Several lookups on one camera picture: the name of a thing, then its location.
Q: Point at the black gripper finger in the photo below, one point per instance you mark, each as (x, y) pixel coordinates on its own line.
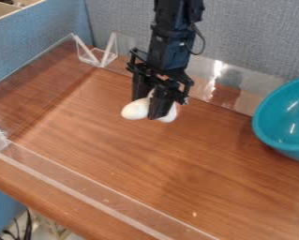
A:
(142, 85)
(162, 104)

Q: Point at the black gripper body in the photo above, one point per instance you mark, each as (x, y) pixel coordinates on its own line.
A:
(174, 79)

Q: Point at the white plush mushroom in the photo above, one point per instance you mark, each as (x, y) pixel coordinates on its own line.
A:
(138, 110)

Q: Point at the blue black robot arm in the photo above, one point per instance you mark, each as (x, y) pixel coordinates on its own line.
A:
(173, 34)

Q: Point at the blue plastic bowl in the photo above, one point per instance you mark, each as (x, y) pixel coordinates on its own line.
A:
(275, 120)

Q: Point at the clear acrylic back barrier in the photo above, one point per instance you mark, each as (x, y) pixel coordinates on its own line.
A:
(229, 86)

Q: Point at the clear acrylic barrier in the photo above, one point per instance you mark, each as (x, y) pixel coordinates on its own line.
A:
(110, 201)
(229, 86)
(35, 86)

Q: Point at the clear acrylic left barrier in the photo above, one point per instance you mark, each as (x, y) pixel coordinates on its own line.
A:
(35, 86)

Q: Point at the blue partition with wooden top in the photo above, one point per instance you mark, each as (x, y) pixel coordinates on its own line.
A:
(35, 28)

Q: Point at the clear acrylic front barrier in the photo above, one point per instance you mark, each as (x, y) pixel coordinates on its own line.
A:
(110, 201)

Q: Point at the clear acrylic corner bracket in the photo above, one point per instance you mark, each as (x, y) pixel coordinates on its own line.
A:
(94, 56)

